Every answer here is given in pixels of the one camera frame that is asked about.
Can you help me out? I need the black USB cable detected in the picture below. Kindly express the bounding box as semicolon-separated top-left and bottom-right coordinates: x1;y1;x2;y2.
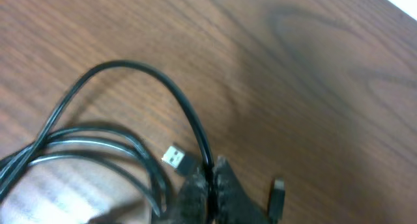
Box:
0;59;286;224

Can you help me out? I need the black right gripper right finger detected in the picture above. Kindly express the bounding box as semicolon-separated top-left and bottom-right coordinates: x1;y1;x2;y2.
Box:
213;156;268;224

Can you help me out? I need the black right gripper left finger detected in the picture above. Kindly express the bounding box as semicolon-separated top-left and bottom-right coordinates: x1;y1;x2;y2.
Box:
160;169;209;224

